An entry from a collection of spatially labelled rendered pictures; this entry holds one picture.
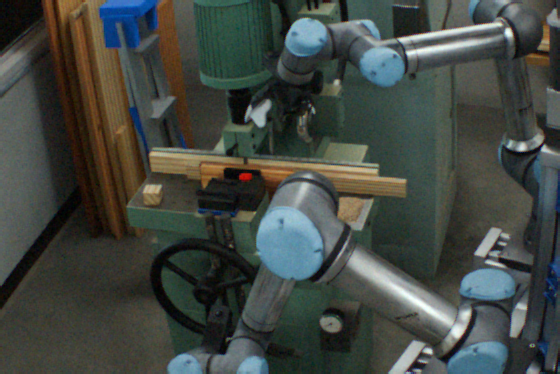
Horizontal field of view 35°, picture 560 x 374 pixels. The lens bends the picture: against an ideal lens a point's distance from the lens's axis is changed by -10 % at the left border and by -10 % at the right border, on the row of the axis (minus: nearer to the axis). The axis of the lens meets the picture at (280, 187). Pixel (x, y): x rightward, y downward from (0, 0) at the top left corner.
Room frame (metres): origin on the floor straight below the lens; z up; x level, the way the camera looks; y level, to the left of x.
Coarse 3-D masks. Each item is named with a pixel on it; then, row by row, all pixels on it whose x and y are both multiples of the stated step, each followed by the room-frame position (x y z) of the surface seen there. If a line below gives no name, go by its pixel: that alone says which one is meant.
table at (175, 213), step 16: (160, 176) 2.19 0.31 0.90; (176, 176) 2.18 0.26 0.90; (176, 192) 2.10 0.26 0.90; (192, 192) 2.09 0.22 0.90; (128, 208) 2.05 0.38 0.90; (144, 208) 2.04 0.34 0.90; (160, 208) 2.03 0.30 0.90; (176, 208) 2.03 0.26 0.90; (192, 208) 2.02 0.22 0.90; (368, 208) 1.95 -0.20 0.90; (144, 224) 2.04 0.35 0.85; (160, 224) 2.02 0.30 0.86; (176, 224) 2.01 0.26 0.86; (192, 224) 2.00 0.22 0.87; (352, 224) 1.89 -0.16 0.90; (368, 224) 1.92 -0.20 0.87; (192, 256) 1.90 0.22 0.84; (208, 256) 1.88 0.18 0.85; (256, 256) 1.84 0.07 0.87
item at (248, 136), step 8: (224, 128) 2.09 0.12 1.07; (232, 128) 2.09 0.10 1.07; (240, 128) 2.09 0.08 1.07; (248, 128) 2.08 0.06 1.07; (256, 128) 2.11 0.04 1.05; (264, 128) 2.17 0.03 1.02; (224, 136) 2.08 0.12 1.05; (232, 136) 2.08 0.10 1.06; (240, 136) 2.07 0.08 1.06; (248, 136) 2.06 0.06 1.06; (256, 136) 2.11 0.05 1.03; (264, 136) 2.16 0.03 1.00; (224, 144) 2.08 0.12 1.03; (232, 144) 2.08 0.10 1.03; (240, 144) 2.07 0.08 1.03; (248, 144) 2.06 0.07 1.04; (256, 144) 2.10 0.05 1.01; (224, 152) 2.09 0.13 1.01; (240, 152) 2.07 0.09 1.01; (248, 152) 2.07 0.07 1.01
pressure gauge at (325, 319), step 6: (324, 312) 1.84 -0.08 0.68; (330, 312) 1.83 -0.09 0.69; (336, 312) 1.83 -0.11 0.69; (342, 312) 1.84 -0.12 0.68; (324, 318) 1.83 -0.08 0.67; (330, 318) 1.82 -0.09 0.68; (336, 318) 1.82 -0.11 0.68; (342, 318) 1.82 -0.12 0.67; (324, 324) 1.83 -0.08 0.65; (336, 324) 1.82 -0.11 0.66; (342, 324) 1.81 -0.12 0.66; (324, 330) 1.83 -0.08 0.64; (330, 330) 1.82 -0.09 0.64; (336, 330) 1.82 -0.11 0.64
